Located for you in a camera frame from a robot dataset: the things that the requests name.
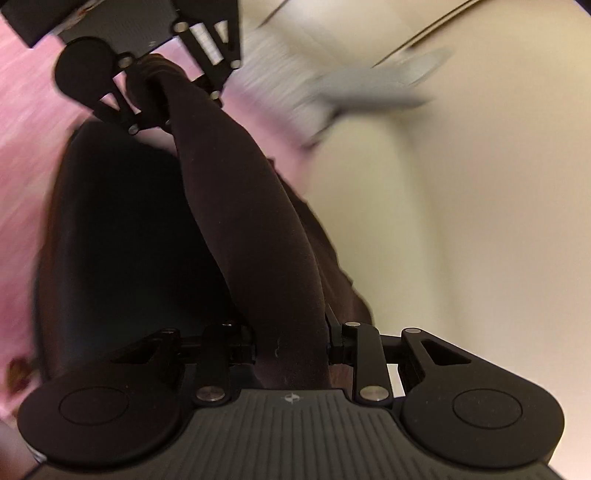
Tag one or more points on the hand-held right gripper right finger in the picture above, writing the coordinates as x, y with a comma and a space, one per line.
339, 346

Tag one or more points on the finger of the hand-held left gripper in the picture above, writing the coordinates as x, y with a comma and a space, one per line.
133, 125
216, 90

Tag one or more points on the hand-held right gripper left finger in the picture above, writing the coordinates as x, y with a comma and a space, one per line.
240, 348

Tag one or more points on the dark brown garment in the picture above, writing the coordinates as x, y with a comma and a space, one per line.
231, 207

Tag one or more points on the pale striped quilt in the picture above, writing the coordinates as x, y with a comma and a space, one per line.
277, 74

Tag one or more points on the pink floral blanket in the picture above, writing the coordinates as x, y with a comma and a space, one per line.
27, 138

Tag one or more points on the grey cloth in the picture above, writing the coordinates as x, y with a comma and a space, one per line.
369, 90

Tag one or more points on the cream wardrobe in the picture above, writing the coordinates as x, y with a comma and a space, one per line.
461, 184

